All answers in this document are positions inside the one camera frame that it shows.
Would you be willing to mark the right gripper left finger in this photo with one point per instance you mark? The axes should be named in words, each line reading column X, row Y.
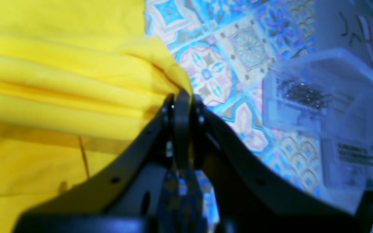
column 124, row 197

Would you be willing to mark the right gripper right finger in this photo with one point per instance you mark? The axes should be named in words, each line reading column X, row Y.
column 251, row 197

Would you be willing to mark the yellow T-shirt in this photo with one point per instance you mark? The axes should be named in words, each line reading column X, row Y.
column 79, row 80

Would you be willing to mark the clear plastic screw box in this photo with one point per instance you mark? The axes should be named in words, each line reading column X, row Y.
column 323, row 105

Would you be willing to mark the patterned blue tablecloth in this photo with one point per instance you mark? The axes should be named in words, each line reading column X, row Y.
column 226, row 47

